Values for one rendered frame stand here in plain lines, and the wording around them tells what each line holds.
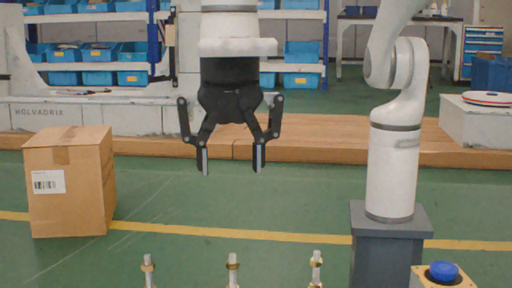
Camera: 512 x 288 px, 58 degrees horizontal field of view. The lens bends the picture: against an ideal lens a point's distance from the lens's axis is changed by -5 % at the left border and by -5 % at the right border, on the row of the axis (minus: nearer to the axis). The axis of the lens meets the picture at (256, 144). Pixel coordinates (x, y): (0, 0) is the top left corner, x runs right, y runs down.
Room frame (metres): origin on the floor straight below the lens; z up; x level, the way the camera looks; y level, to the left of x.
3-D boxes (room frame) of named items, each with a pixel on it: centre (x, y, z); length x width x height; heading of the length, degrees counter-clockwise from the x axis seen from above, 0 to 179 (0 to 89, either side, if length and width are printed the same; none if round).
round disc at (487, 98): (2.43, -1.23, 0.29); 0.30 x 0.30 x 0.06
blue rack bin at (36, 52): (5.68, 2.59, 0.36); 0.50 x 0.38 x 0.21; 172
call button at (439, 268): (0.59, -0.26, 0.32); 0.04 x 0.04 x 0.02
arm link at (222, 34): (0.59, 0.03, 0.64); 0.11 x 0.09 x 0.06; 12
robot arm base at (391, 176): (0.85, -0.25, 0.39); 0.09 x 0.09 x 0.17; 82
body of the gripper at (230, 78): (0.61, 0.03, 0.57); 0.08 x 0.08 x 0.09
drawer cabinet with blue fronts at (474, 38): (5.62, -2.60, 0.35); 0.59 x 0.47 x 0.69; 172
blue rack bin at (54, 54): (5.59, 2.16, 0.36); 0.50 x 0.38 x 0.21; 172
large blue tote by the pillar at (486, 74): (4.58, -2.37, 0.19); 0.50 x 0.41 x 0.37; 176
